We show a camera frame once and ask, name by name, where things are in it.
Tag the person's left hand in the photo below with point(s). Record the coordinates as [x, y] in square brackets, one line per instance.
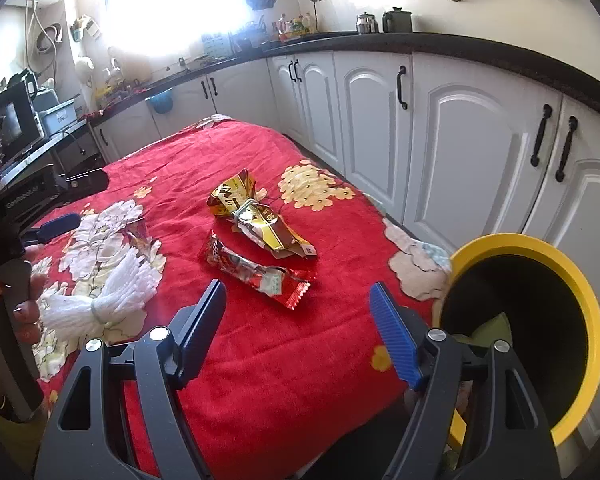
[30, 320]

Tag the grey plastic crate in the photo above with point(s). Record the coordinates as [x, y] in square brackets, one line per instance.
[57, 112]

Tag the yellow-rimmed black trash bin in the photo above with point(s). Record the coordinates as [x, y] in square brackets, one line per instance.
[530, 285]

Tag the red floral blanket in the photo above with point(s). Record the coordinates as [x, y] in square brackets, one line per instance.
[280, 385]

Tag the gold snack wrapper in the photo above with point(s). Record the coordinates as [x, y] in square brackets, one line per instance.
[260, 220]

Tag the light green ribbed cloth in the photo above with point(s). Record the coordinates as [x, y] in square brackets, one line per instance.
[482, 331]

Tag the black kitchen countertop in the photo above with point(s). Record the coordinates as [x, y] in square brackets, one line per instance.
[480, 47]

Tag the dark green kettle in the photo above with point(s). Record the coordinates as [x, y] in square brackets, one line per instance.
[396, 21]

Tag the steel kettle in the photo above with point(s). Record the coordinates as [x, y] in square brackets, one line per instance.
[366, 23]

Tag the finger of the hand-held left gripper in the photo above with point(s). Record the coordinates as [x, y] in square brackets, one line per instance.
[87, 181]
[55, 226]

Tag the row of condiment bottles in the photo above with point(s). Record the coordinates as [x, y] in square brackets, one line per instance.
[297, 27]

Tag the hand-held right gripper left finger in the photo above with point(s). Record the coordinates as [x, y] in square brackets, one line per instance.
[200, 325]

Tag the red snack wrapper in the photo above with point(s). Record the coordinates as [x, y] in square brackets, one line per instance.
[240, 262]

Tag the blue hanging cloth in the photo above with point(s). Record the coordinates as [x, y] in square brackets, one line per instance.
[160, 102]

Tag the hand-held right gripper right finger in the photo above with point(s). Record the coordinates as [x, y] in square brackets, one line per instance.
[395, 340]

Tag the blue dish rack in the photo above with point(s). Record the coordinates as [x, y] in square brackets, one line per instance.
[215, 44]

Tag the white kitchen cabinets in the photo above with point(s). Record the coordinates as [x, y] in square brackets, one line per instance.
[455, 125]

